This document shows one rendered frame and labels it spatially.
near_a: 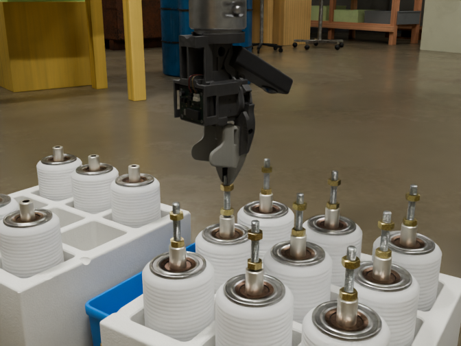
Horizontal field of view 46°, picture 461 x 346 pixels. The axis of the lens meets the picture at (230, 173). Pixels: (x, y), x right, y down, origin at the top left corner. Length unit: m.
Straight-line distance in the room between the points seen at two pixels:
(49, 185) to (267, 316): 0.70
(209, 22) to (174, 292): 0.34
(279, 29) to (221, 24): 6.62
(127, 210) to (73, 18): 2.99
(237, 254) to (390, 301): 0.22
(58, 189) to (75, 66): 2.79
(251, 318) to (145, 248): 0.43
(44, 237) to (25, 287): 0.08
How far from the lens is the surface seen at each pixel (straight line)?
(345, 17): 8.30
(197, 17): 0.71
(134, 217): 1.04
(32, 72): 3.87
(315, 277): 0.73
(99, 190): 1.12
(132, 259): 1.00
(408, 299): 0.70
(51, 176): 1.21
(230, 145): 0.74
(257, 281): 0.65
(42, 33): 3.88
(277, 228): 0.87
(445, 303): 0.84
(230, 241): 0.79
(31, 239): 0.89
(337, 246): 0.83
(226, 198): 0.79
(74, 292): 0.93
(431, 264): 0.81
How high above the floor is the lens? 0.59
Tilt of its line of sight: 18 degrees down
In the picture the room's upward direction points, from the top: straight up
